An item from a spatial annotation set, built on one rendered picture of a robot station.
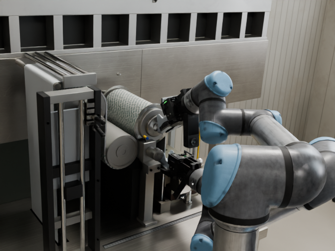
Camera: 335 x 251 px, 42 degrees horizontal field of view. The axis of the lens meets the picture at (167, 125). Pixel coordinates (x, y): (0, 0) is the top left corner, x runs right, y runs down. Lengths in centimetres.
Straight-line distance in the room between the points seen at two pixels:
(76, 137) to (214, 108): 39
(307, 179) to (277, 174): 6
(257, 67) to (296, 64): 244
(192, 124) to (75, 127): 35
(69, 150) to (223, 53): 105
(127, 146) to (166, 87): 51
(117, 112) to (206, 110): 47
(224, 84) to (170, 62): 70
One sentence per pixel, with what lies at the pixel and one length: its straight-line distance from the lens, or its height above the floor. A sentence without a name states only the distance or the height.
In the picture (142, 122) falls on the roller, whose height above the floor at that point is 127.
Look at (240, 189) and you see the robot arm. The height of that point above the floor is 140.
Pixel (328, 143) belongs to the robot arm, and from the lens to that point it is 130.
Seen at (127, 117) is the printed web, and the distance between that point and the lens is 151.
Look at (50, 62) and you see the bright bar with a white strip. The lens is 145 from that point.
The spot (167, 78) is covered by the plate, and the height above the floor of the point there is 130.
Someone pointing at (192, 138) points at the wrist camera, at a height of 127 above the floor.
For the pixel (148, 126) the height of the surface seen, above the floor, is 126.
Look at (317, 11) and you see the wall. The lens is 473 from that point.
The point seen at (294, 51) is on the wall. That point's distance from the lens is 463.
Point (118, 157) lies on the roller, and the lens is 146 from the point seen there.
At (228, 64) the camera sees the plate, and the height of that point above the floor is 134.
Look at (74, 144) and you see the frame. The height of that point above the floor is 128.
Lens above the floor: 177
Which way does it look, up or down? 20 degrees down
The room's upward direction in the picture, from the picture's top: 4 degrees clockwise
